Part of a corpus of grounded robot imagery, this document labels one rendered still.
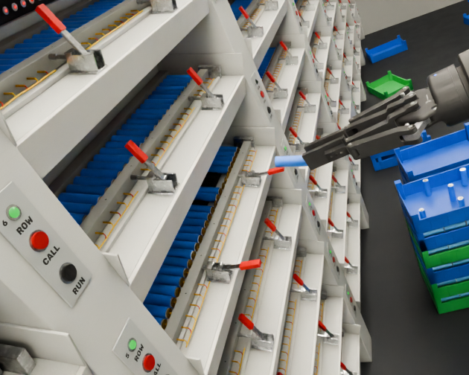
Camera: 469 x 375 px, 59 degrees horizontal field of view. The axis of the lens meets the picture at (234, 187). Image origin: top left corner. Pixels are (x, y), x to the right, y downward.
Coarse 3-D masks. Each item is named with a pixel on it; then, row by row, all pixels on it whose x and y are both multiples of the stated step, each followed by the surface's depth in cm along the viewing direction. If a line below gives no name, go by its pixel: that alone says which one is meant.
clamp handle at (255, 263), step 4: (252, 260) 67; (256, 260) 66; (260, 260) 66; (236, 264) 68; (240, 264) 67; (244, 264) 67; (248, 264) 67; (252, 264) 66; (256, 264) 66; (260, 264) 66; (220, 268) 69; (224, 268) 69; (228, 268) 68; (232, 268) 68; (236, 268) 68; (240, 268) 67; (244, 268) 67; (248, 268) 67; (252, 268) 66
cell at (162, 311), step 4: (144, 304) 65; (148, 304) 65; (148, 308) 64; (152, 308) 64; (156, 308) 64; (160, 308) 64; (164, 308) 64; (168, 308) 65; (152, 312) 64; (156, 312) 64; (160, 312) 64; (164, 312) 63; (156, 316) 64; (160, 316) 64; (164, 316) 63
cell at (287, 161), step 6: (276, 156) 68; (282, 156) 68; (288, 156) 67; (294, 156) 67; (300, 156) 67; (276, 162) 68; (282, 162) 67; (288, 162) 67; (294, 162) 67; (300, 162) 67
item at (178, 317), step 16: (240, 160) 94; (224, 192) 85; (224, 208) 81; (208, 224) 78; (208, 240) 74; (224, 240) 76; (208, 256) 73; (192, 272) 69; (192, 288) 66; (176, 304) 64; (192, 304) 65; (176, 320) 61; (176, 336) 60
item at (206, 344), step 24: (240, 144) 102; (264, 144) 103; (264, 168) 95; (240, 192) 89; (264, 192) 91; (240, 216) 82; (240, 240) 77; (216, 288) 69; (216, 312) 65; (192, 336) 62; (216, 336) 61; (192, 360) 54; (216, 360) 61
